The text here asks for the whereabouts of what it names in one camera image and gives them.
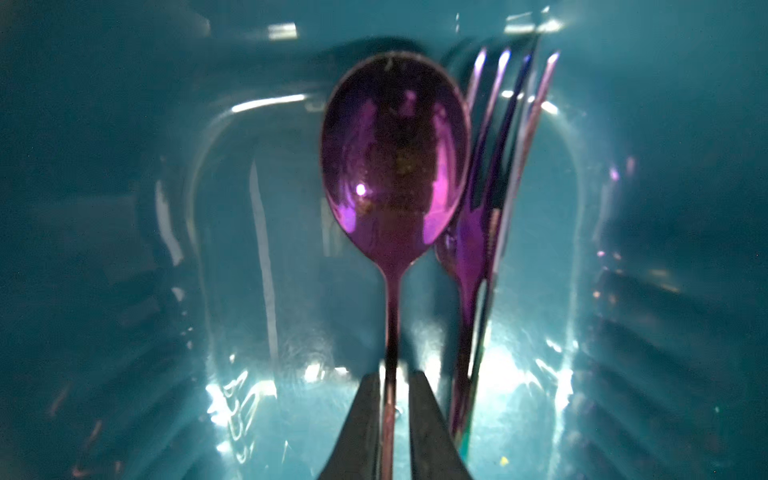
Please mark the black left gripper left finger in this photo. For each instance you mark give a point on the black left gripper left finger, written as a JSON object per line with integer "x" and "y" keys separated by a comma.
{"x": 356, "y": 452}

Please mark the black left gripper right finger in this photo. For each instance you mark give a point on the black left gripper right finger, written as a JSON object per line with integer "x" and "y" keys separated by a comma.
{"x": 432, "y": 452}

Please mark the purple metallic spoon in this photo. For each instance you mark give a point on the purple metallic spoon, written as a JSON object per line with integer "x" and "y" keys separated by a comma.
{"x": 394, "y": 154}

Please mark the purple metallic fork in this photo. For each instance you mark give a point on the purple metallic fork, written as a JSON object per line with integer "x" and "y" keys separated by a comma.
{"x": 473, "y": 246}

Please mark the teal plastic cutlery bin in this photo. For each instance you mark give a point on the teal plastic cutlery bin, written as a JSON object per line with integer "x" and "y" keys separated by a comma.
{"x": 178, "y": 301}

